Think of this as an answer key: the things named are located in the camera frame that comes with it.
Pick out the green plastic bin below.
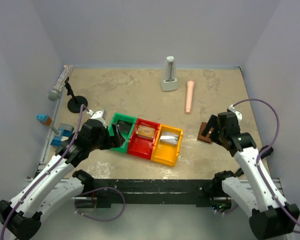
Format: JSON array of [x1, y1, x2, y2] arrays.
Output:
[[108, 112, 137, 154]]

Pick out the pink toy microphone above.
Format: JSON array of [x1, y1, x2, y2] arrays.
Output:
[[185, 80, 195, 114]]

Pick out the black microphone stand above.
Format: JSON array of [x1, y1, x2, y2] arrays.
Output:
[[65, 77, 88, 114]]

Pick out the brown leather card holder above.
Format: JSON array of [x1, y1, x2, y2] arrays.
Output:
[[196, 121, 215, 145]]

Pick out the silver glitter microphone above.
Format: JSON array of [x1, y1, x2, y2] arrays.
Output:
[[47, 65, 74, 102]]

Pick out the black item in green bin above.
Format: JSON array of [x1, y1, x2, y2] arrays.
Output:
[[116, 120, 133, 134]]

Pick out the cards in red bin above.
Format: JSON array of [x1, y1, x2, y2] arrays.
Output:
[[136, 125, 156, 140]]

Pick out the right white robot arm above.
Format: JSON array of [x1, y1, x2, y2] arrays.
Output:
[[202, 111, 300, 240]]

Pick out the red plastic bin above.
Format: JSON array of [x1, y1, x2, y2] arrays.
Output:
[[127, 118, 160, 160]]

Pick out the cards in yellow bin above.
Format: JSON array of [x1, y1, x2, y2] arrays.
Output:
[[159, 131, 179, 146]]

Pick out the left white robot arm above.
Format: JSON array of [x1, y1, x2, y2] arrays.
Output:
[[0, 117, 126, 240]]

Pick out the yellow plastic bin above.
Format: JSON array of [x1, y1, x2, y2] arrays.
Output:
[[150, 124, 183, 167]]

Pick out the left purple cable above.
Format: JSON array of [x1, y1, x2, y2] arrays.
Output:
[[0, 104, 93, 240]]

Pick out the white metronome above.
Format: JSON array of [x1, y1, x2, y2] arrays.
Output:
[[160, 56, 178, 92]]

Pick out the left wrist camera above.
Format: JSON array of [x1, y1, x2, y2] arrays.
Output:
[[91, 109, 107, 124]]

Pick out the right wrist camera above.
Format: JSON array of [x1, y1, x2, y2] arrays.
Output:
[[227, 104, 243, 123]]

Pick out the blue orange toy block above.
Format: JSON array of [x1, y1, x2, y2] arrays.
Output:
[[36, 114, 52, 127]]

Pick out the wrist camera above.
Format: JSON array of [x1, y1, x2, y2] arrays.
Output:
[[91, 109, 107, 124], [227, 104, 243, 123]]

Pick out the blue toy brick stack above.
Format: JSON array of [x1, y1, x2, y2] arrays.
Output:
[[50, 123, 74, 148]]

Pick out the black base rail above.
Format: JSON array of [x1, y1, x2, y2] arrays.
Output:
[[64, 178, 241, 208]]

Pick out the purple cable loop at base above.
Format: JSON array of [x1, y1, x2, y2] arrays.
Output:
[[74, 186, 126, 222]]

